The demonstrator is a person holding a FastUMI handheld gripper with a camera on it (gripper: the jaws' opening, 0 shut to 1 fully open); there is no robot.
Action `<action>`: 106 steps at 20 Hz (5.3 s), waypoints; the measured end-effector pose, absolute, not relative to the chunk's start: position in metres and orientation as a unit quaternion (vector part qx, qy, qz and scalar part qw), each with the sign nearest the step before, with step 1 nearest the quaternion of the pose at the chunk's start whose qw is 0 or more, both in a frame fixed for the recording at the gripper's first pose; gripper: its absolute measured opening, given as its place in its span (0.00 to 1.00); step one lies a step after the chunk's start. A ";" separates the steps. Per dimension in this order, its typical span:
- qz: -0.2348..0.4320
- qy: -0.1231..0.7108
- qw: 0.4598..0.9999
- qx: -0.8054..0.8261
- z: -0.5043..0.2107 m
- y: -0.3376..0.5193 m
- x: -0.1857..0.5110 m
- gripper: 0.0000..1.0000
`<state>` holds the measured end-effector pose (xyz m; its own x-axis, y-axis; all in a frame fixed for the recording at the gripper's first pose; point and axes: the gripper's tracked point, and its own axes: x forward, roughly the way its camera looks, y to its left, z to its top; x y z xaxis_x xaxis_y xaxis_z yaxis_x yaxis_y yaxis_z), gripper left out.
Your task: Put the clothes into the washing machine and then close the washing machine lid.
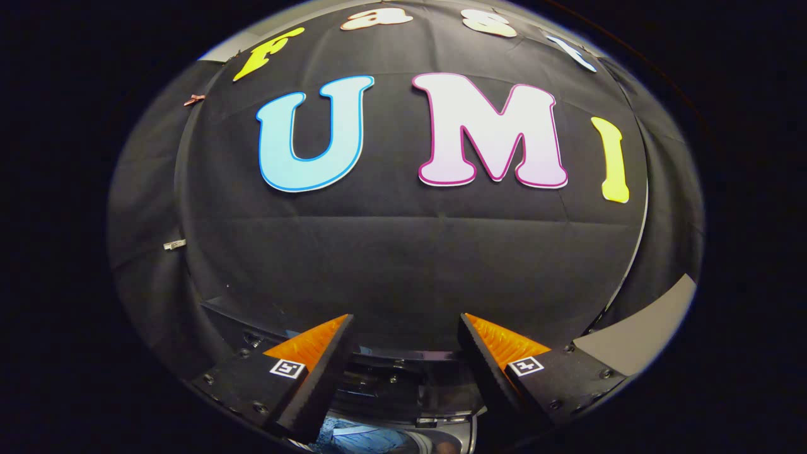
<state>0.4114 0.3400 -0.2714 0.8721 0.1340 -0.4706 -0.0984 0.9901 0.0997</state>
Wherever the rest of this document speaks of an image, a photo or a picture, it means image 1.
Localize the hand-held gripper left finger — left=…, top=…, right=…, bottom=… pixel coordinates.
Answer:
left=192, top=313, right=356, bottom=443

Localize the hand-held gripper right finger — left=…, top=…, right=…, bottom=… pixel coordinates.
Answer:
left=458, top=312, right=628, bottom=430

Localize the black backdrop cloth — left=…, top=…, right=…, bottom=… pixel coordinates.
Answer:
left=106, top=0, right=705, bottom=404

